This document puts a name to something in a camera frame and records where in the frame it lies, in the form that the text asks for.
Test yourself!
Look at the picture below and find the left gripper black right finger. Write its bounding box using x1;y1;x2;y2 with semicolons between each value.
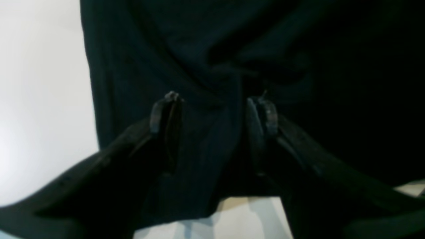
246;96;424;239

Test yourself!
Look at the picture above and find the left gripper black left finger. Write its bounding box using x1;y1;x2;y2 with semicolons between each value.
1;91;184;239

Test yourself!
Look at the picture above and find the black t-shirt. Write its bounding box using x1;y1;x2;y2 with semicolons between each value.
80;0;424;229

